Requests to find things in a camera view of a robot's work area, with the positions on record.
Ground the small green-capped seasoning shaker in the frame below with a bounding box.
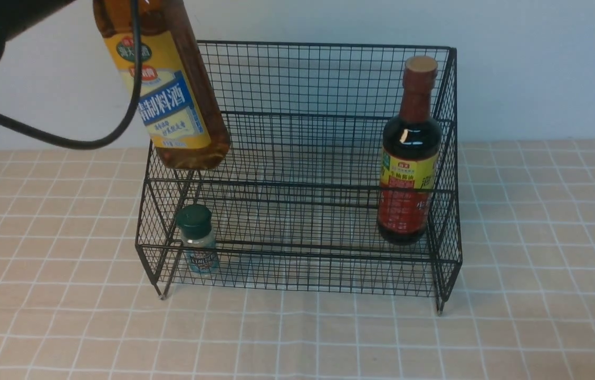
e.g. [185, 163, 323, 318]
[175, 204, 219, 276]

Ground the dark soy sauce bottle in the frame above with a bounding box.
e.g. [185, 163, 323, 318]
[377, 55, 443, 245]

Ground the amber cooking wine bottle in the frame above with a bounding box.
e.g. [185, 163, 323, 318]
[92, 0, 231, 170]

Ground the beige checkered tablecloth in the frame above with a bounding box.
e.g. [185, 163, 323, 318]
[0, 140, 595, 379]

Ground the black wire mesh rack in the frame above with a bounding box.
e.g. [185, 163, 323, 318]
[135, 40, 463, 313]

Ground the black cable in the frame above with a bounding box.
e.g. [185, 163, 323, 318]
[0, 0, 143, 150]

